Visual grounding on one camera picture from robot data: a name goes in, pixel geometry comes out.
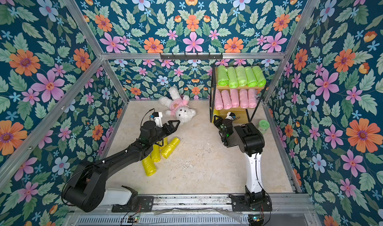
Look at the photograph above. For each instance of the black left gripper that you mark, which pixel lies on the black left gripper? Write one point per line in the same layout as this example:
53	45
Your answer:
170	127

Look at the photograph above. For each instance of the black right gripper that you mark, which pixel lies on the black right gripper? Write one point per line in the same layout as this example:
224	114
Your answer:
220	124

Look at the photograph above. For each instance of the green trash bag roll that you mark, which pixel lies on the green trash bag roll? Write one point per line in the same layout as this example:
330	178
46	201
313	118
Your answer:
251	79
241	76
222	77
232	78
260	78

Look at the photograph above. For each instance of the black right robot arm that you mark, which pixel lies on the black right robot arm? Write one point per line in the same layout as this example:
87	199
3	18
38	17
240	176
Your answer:
250	142

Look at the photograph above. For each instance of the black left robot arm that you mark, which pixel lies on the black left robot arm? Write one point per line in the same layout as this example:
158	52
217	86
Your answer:
86	187

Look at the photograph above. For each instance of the yellow trash bag roll upright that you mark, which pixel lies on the yellow trash bag roll upright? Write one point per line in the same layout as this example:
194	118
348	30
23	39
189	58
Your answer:
155	154

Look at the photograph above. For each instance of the yellow trash bag roll large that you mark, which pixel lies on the yellow trash bag roll large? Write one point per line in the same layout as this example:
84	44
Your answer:
149	166

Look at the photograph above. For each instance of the white plush bunny pink shirt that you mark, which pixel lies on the white plush bunny pink shirt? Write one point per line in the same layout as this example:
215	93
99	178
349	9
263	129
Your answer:
178	106

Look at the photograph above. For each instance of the upper green lidded jar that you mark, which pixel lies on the upper green lidded jar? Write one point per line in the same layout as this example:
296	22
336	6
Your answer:
263	126

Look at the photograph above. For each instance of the green circuit board right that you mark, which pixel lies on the green circuit board right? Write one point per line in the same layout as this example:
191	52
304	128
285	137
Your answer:
255	220

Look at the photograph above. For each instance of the green circuit board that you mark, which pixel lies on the green circuit board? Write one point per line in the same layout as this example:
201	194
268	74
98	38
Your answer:
132	219
255	220

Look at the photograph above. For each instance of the green circuit board left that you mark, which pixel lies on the green circuit board left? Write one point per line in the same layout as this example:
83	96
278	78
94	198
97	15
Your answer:
132	219

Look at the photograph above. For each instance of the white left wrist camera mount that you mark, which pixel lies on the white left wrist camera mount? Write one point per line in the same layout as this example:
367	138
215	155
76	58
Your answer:
157	118

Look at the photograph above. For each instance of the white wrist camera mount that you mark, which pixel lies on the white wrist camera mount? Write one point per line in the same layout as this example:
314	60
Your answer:
157	118
231	116

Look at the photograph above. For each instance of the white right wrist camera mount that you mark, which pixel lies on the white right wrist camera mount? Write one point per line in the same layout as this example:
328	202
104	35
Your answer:
231	116

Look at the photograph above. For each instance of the wooden shelf black metal frame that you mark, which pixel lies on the wooden shelf black metal frame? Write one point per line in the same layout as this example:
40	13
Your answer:
243	115

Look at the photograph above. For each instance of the black hook rail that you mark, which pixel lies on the black hook rail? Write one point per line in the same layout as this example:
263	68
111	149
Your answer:
191	56

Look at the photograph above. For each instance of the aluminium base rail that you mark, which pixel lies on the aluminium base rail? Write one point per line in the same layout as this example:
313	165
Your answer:
288	209

